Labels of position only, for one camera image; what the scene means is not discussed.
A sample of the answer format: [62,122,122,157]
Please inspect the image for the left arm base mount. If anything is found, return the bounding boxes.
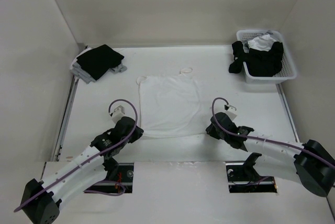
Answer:
[84,158,135,196]

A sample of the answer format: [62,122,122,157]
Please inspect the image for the folded black tank top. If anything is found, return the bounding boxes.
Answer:
[74,44,125,81]

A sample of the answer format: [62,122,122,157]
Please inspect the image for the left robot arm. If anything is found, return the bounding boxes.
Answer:
[18,116,144,223]

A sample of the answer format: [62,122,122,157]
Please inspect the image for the metal table rail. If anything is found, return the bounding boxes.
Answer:
[51,42,87,162]
[276,84,300,142]

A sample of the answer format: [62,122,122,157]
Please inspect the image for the folded grey tank tops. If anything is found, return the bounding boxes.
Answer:
[70,47,127,84]

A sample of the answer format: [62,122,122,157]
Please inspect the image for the white tank top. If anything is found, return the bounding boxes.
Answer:
[137,67,207,139]

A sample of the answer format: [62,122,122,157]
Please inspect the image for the left metal table rail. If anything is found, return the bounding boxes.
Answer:
[51,42,87,162]

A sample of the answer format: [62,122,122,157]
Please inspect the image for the white plastic laundry basket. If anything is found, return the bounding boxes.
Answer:
[236,29,297,84]

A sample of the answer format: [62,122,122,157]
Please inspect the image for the black garments in basket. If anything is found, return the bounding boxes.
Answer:
[246,42,284,77]

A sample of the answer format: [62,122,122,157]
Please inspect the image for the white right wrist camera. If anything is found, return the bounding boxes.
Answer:
[225,105,237,121]

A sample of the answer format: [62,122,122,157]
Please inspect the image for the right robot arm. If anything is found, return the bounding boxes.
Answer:
[206,112,334,197]

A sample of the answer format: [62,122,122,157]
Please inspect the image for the right metal table rail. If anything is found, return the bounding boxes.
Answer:
[276,84,300,142]

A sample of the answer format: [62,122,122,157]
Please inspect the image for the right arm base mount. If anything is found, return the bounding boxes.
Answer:
[226,153,277,193]

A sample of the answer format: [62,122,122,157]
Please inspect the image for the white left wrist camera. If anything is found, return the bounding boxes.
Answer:
[109,106,125,124]

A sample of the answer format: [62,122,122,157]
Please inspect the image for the black tank top hanging out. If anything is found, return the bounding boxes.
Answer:
[228,41,248,74]

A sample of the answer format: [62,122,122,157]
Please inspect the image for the white garment in basket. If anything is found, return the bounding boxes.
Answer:
[247,34,277,51]

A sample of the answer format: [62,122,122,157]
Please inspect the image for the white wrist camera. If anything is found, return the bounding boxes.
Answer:
[109,106,125,124]
[225,105,237,121]

